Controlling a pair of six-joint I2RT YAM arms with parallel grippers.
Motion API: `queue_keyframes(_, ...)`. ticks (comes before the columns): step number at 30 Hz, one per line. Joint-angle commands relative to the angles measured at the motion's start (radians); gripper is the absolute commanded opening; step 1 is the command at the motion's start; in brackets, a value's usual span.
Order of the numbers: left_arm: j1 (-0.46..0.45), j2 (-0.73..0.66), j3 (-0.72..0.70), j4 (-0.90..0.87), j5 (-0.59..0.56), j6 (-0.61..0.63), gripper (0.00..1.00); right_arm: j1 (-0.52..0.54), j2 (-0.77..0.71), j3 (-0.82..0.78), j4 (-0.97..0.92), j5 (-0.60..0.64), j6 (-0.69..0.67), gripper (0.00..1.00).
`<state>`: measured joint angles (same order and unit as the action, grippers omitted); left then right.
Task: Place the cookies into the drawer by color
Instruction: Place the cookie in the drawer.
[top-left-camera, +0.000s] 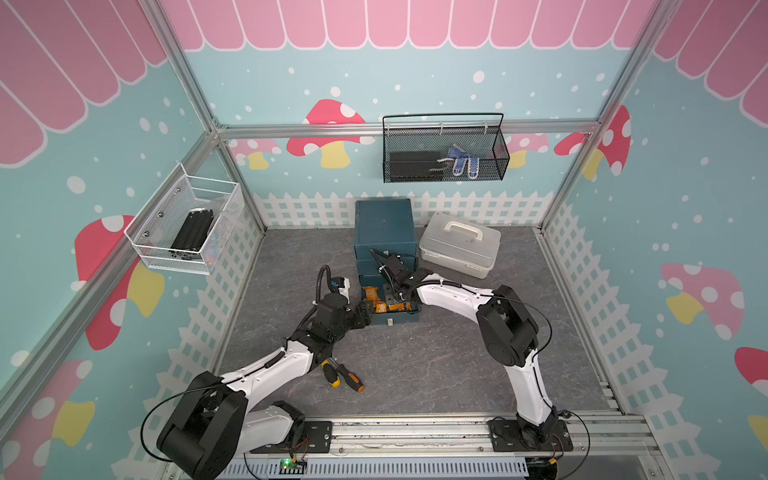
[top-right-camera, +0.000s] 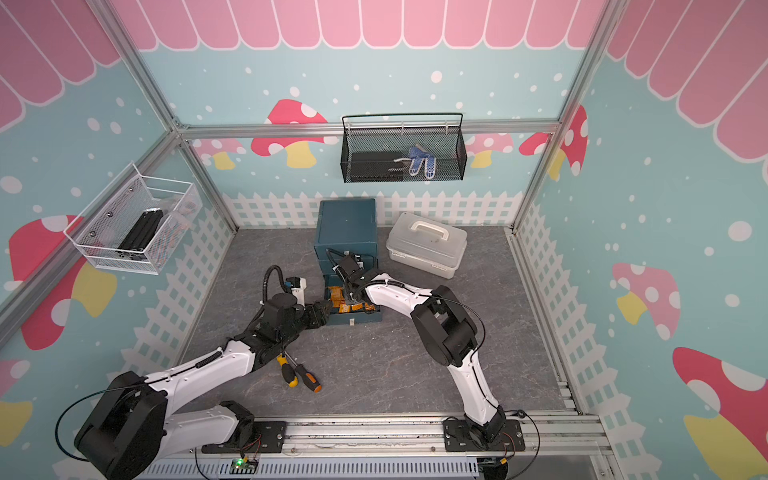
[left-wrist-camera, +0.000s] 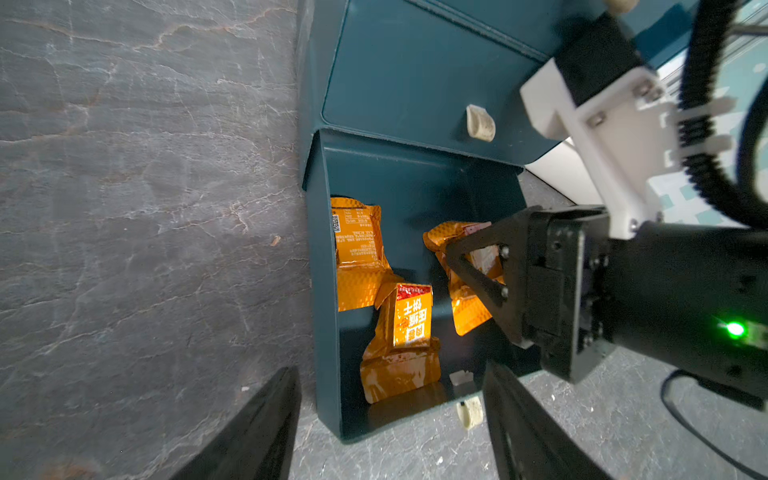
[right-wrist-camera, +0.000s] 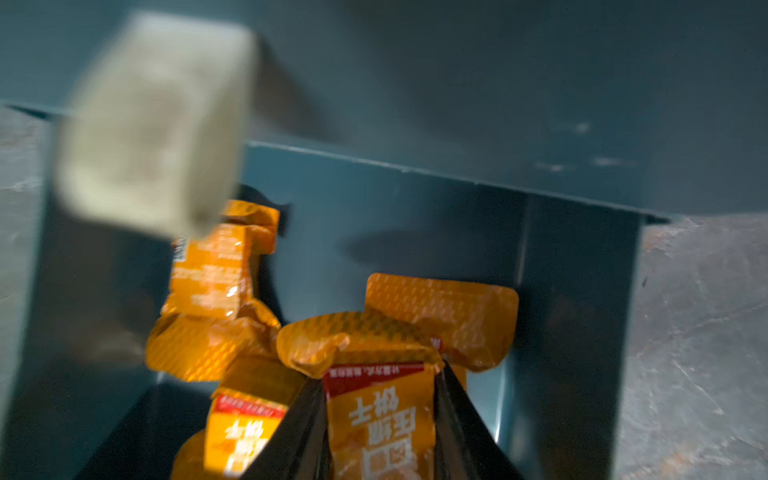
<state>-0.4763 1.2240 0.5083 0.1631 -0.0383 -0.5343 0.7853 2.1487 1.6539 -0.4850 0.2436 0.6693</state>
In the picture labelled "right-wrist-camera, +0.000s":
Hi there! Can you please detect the teal three-drawer cabinet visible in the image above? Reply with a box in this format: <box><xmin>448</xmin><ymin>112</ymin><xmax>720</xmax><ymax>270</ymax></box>
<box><xmin>1</xmin><ymin>1</ymin><xmax>767</xmax><ymax>479</ymax></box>

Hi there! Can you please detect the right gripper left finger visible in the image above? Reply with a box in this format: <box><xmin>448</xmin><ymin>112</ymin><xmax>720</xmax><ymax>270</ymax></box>
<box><xmin>240</xmin><ymin>379</ymin><xmax>329</xmax><ymax>480</ymax></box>

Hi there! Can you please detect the orange cookie packet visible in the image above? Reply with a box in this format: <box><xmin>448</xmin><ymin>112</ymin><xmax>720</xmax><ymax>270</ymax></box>
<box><xmin>171</xmin><ymin>357</ymin><xmax>307</xmax><ymax>479</ymax></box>
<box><xmin>276</xmin><ymin>311</ymin><xmax>444</xmax><ymax>479</ymax></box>
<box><xmin>365</xmin><ymin>273</ymin><xmax>519</xmax><ymax>387</ymax></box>
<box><xmin>145</xmin><ymin>200</ymin><xmax>281</xmax><ymax>382</ymax></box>

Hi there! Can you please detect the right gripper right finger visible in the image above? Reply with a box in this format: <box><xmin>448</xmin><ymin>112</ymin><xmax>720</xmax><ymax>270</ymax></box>
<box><xmin>434</xmin><ymin>365</ymin><xmax>523</xmax><ymax>480</ymax></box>

